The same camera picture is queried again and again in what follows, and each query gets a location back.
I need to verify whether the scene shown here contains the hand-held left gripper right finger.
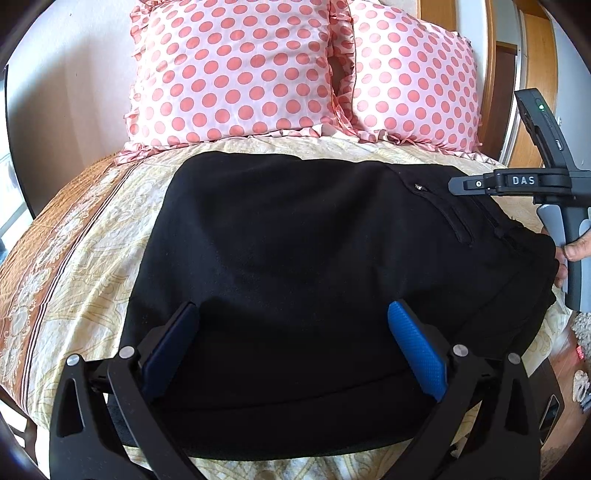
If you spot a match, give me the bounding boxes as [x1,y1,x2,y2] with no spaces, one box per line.
[387,299,541,480]

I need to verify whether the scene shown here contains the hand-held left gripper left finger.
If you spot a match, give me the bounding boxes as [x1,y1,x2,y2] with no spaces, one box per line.
[48,301,201,480]

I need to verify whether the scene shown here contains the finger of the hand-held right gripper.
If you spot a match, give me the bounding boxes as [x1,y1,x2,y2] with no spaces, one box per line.
[448,174,497,197]

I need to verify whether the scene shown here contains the black pants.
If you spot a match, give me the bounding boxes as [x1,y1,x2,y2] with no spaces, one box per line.
[108,152,557,462]

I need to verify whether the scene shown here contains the person's right hand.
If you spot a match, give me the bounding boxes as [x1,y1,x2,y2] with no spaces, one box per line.
[553,227,591,291]

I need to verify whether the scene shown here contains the cream and orange patterned bedspread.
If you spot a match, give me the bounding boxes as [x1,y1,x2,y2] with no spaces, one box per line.
[0,134,574,480]

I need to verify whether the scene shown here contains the small pink polka dot pillow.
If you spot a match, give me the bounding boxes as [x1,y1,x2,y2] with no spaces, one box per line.
[332,0,484,156]

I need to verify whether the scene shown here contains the wooden wardrobe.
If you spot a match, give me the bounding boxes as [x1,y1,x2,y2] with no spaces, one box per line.
[485,0,591,172]

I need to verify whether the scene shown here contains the wooden headboard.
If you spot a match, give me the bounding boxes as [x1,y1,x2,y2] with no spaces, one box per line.
[418,0,498,155]

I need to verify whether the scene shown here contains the large pink polka dot pillow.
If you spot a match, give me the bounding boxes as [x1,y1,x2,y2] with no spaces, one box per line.
[115,0,357,155]

